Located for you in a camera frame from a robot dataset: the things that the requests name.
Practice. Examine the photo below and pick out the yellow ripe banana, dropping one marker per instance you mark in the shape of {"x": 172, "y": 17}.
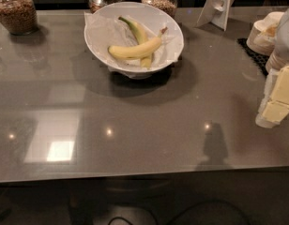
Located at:
{"x": 138, "y": 51}

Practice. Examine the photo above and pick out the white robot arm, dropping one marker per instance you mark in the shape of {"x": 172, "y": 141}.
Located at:
{"x": 280, "y": 55}

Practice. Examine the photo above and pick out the white bowl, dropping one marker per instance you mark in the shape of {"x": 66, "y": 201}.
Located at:
{"x": 141, "y": 13}

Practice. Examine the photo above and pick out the black rubber mat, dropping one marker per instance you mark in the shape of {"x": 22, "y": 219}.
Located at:
{"x": 258, "y": 59}

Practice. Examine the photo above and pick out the stack of white cups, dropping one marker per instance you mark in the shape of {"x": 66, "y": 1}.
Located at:
{"x": 261, "y": 38}

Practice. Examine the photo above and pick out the white folded paper stand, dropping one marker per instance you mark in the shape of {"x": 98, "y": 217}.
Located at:
{"x": 215, "y": 12}

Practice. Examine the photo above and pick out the right glass jar of grains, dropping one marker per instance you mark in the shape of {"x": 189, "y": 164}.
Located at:
{"x": 160, "y": 0}

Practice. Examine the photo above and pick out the glass jar of grains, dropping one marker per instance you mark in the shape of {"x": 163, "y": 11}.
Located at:
{"x": 160, "y": 0}
{"x": 19, "y": 17}

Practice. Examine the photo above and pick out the white paper liner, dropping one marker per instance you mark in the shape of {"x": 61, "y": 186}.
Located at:
{"x": 103, "y": 32}

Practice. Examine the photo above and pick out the left glass jar of grains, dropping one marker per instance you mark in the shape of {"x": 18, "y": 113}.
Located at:
{"x": 19, "y": 17}

